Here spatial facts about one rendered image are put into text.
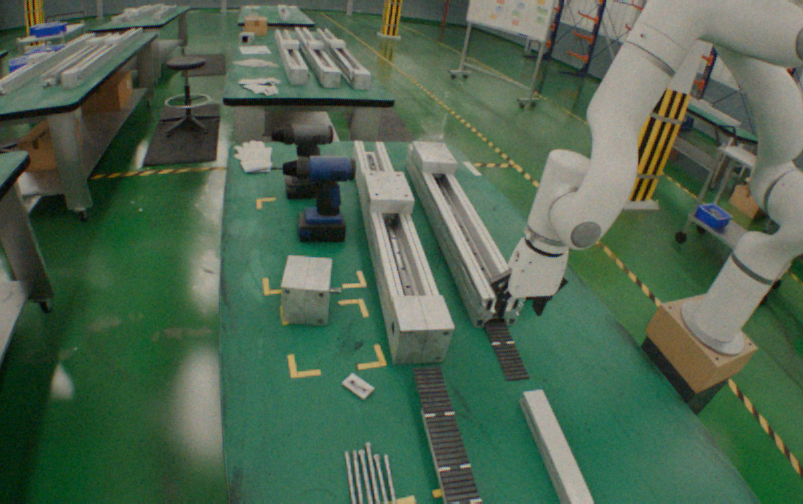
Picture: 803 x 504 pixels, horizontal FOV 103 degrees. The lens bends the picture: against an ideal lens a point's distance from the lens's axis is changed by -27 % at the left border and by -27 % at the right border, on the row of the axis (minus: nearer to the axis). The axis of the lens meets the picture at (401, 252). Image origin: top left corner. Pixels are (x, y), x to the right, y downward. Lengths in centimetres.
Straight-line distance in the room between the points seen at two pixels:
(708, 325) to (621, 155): 57
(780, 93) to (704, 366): 59
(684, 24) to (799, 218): 46
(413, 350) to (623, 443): 44
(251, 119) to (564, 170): 194
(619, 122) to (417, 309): 47
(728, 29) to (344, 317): 85
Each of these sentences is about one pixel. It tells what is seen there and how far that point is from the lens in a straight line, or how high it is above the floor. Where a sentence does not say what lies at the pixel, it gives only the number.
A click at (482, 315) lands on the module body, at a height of 81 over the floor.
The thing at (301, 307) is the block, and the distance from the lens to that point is 86.
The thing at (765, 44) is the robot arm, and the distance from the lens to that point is 73.
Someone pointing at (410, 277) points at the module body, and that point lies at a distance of 96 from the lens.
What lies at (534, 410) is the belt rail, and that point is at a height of 81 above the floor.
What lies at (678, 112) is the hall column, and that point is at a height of 93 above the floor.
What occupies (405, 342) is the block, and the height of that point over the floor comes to 84.
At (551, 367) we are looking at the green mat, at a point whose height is 78.
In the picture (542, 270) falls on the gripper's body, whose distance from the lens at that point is 78.
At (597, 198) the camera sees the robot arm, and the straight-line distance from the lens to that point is 63.
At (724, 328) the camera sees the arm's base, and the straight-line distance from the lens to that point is 110.
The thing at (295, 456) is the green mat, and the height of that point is 78.
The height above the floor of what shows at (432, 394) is 81.
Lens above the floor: 142
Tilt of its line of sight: 35 degrees down
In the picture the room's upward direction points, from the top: 10 degrees clockwise
